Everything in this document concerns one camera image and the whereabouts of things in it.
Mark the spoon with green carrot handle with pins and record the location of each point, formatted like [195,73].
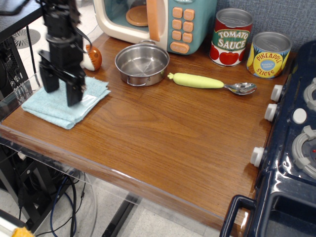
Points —
[201,82]

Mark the white stove knob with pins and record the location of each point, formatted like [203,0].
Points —
[270,112]
[256,156]
[276,92]

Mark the white stove knob bottom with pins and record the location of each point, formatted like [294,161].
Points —
[256,156]

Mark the black table leg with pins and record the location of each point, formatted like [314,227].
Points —
[117,222]

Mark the dark blue toy stove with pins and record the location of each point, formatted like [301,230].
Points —
[285,201]

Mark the black side desk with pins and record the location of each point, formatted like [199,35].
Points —
[17,14]

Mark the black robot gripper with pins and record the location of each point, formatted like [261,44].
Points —
[62,60]

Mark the pineapple slices toy can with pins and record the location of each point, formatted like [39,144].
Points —
[268,54]

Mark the small steel pot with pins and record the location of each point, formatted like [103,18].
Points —
[142,64]

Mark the toy microwave teal and cream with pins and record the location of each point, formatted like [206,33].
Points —
[178,26]

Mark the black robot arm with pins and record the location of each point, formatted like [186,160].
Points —
[60,4]

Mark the clear acrylic table guard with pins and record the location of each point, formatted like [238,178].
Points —
[181,147]

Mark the white stove knob middle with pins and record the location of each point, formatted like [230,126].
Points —
[270,112]

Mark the light blue towel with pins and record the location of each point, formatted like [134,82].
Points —
[52,107]

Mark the white stove knob top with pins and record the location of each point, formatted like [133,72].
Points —
[276,92]

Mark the tomato sauce toy can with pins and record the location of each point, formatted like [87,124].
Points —
[230,36]

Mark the plush toy mushroom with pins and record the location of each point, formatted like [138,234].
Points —
[92,58]

